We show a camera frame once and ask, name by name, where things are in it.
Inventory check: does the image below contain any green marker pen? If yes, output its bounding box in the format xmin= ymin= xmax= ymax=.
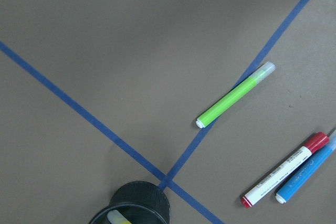
xmin=196 ymin=61 xmax=276 ymax=129

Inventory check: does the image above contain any red capped white marker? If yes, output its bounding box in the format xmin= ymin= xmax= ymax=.
xmin=240 ymin=132 xmax=330 ymax=208

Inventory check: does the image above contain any blue marker pen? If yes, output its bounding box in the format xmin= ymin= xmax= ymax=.
xmin=276 ymin=131 xmax=335 ymax=204

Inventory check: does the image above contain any brown paper table cover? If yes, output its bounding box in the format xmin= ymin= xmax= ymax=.
xmin=1 ymin=0 xmax=335 ymax=223

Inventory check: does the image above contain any blue tape strip crosswise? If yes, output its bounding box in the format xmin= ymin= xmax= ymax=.
xmin=1 ymin=42 xmax=223 ymax=223

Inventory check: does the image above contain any black mesh pen cup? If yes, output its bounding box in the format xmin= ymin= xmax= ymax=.
xmin=89 ymin=181 xmax=171 ymax=224

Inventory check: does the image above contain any yellow highlighter pen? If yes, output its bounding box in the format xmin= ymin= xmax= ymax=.
xmin=107 ymin=210 xmax=131 ymax=224

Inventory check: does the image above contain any blue tape strip lengthwise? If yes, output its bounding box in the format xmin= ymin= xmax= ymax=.
xmin=159 ymin=0 xmax=310 ymax=190

